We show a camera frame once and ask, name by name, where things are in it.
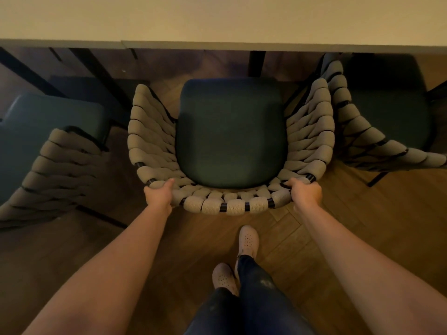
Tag black table leg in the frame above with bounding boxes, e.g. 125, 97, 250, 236
0, 47, 67, 98
69, 48, 132, 112
248, 51, 267, 78

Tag woven rope chair green cushion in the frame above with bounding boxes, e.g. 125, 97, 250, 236
321, 53, 447, 187
0, 93, 128, 231
127, 77, 335, 216

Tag person's left hand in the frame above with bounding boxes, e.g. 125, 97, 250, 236
143, 178, 175, 217

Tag person's white clog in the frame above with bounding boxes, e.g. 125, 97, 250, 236
212, 263, 239, 297
234, 225, 260, 279

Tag person's right leg blue jeans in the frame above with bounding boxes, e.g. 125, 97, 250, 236
237, 255, 316, 335

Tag person's left white clog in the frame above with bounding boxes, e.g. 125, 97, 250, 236
212, 263, 239, 297

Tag person's right forearm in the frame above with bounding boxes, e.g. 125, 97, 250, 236
295, 202, 447, 335

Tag person's left forearm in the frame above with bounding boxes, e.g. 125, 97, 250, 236
22, 202, 172, 335

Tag person's leg blue jeans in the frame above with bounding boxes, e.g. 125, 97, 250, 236
184, 288, 245, 335
237, 255, 316, 335

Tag person's right white clog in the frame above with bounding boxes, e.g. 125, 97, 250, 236
234, 225, 260, 279

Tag person's left leg blue jeans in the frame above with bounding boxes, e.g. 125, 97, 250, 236
184, 288, 245, 335

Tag person's right hand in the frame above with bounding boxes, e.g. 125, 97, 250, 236
284, 178, 323, 211

